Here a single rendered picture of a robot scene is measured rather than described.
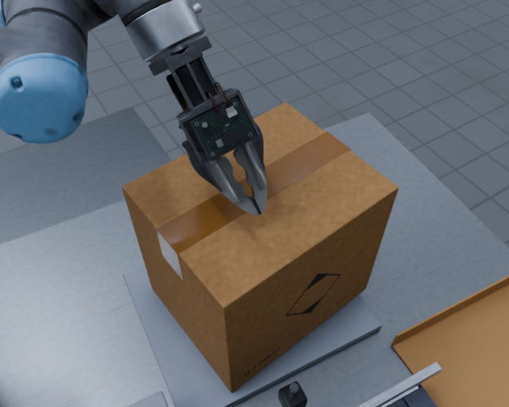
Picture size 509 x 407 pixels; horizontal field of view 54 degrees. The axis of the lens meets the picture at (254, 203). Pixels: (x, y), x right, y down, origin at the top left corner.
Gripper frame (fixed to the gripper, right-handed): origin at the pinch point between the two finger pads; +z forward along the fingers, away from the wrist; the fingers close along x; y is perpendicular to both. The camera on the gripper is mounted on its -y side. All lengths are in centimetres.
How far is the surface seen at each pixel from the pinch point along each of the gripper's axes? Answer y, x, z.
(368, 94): -195, 91, 36
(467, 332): -10.5, 23.0, 41.5
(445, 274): -20.4, 27.0, 36.1
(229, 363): -1.8, -12.9, 19.2
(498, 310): -13, 30, 42
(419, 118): -175, 104, 55
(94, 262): -34.6, -30.3, 6.2
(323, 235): 1.4, 5.9, 7.6
